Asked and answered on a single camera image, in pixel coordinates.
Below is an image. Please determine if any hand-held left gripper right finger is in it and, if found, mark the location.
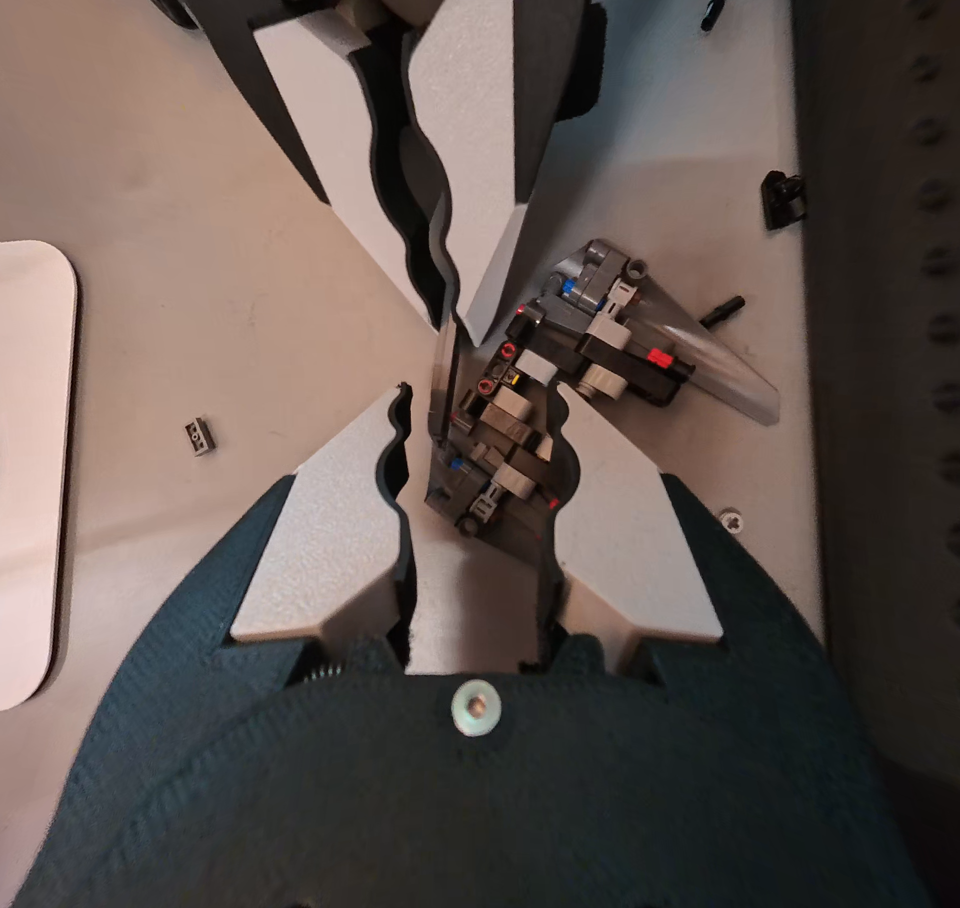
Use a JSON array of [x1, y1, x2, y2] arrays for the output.
[[534, 380, 727, 675]]

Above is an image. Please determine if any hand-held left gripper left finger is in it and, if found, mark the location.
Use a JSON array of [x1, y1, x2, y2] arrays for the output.
[[229, 380, 417, 675]]

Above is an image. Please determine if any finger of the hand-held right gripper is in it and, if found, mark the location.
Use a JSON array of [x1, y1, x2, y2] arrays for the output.
[[252, 10, 455, 333], [401, 0, 532, 350]]

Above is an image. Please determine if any grey lego model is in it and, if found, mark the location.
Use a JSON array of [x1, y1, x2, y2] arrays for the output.
[[422, 192, 783, 545]]

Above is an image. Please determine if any black lego clip piece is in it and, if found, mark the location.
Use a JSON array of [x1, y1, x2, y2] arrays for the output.
[[761, 170, 807, 231]]

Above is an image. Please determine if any white rounded board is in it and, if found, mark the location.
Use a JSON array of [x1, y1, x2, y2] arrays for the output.
[[0, 239, 80, 713]]

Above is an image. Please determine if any dark perforated panel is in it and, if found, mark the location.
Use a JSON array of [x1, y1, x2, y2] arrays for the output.
[[787, 0, 960, 908]]

